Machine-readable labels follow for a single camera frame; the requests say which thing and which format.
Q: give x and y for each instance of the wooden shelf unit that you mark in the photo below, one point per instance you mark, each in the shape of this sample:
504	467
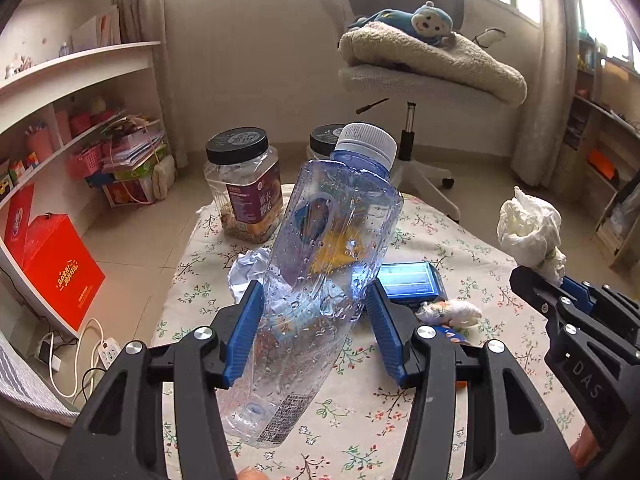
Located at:
600	160

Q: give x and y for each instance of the yellow snack wrapper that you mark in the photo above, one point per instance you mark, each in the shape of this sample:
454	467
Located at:
337	250

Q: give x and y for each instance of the white and orange candy wrapper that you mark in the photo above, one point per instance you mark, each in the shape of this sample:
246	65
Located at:
450	310

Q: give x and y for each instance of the blue monkey plush toy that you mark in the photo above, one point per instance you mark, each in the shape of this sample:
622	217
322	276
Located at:
430	22

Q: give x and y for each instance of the blue cardboard box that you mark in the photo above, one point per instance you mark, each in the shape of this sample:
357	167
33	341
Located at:
415	280

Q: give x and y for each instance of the white charger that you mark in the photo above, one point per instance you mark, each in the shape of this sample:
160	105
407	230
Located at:
50	355

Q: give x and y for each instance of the beige curtain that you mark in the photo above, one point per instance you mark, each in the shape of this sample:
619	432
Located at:
150	5
545	85

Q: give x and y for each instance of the beige fleece blanket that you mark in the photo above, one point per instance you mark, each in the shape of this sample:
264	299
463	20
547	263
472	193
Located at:
450	62

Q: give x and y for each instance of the white curved shelf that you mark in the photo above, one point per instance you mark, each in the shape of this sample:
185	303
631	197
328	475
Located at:
75	67

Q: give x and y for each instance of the small blue printed wrapper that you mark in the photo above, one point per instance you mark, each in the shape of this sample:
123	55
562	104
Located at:
450	333

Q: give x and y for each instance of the clear plastic water bottle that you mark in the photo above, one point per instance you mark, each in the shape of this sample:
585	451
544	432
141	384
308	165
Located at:
325	210

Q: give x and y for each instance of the floral tablecloth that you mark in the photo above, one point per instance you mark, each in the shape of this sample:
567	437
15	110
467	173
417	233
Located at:
450	245

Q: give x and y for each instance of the person's left hand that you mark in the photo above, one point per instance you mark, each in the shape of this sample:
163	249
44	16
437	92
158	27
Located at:
251	474

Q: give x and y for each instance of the pink plastic basket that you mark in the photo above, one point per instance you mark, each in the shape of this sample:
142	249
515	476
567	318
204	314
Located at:
82	165

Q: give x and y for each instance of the red paper bag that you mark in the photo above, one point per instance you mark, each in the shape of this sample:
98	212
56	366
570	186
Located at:
17	220

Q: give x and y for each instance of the grey striped cloth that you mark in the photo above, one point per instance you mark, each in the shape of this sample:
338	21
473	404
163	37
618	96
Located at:
30	385

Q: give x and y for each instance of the plastic jar with purple label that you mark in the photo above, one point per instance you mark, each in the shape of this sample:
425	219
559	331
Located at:
245	185

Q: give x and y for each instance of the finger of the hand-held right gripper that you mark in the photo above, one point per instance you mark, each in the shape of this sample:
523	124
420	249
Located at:
532	287
577	290

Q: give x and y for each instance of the white power strip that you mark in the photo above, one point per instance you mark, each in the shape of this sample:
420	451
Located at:
108	352

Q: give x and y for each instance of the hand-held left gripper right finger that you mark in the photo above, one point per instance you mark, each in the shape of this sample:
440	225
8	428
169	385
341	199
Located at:
385	325

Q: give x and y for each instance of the white tissue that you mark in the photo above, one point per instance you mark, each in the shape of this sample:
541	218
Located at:
525	225

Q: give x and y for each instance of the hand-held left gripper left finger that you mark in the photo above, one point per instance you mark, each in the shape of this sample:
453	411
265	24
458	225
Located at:
247	320

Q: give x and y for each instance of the crumpled silver wrapper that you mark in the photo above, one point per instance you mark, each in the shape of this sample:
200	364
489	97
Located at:
247	270

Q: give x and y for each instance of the pile of books and bags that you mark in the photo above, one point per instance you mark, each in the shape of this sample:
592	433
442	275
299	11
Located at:
132	160

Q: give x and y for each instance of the person's right hand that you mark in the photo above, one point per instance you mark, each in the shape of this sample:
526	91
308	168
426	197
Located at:
584	447

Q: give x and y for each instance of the plastic jar with teal label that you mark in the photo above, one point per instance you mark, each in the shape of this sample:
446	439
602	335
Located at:
322	135

